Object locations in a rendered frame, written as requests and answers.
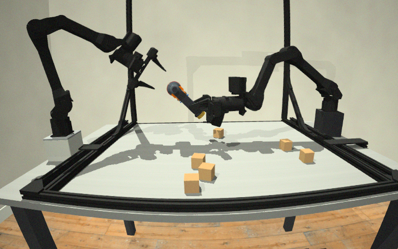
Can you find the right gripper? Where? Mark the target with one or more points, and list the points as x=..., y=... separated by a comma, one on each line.
x=151, y=55

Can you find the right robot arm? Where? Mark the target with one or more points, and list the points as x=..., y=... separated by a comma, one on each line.
x=39, y=29

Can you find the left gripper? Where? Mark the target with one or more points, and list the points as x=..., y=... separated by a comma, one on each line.
x=207, y=105

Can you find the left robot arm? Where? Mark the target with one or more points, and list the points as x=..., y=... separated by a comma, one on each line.
x=253, y=99

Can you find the tan cube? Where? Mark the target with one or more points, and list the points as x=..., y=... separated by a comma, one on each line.
x=206, y=171
x=191, y=183
x=197, y=160
x=218, y=132
x=306, y=155
x=285, y=144

